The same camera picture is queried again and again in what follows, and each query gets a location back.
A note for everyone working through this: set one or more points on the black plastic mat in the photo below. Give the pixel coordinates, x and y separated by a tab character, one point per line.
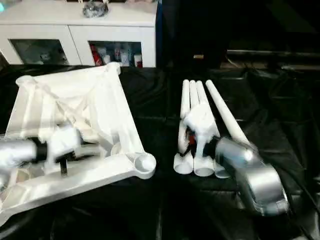
150	210

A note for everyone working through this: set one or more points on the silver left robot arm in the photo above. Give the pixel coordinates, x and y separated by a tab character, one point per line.
17	152

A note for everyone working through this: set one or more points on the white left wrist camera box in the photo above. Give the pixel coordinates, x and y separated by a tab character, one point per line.
65	142

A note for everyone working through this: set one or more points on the white plastic table leg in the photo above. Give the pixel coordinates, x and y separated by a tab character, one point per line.
185	110
225	115
221	170
204	167

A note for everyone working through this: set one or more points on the red carton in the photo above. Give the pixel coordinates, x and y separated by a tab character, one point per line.
95	54

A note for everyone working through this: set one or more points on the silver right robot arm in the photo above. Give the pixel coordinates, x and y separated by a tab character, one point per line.
255	180

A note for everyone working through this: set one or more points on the white cabinet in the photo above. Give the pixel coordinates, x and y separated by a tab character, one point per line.
75	32

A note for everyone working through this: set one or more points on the grey metal bar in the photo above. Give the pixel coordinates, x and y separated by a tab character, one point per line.
275	52

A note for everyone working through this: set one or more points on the shiny dark bundle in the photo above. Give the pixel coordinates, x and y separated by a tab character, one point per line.
95	9

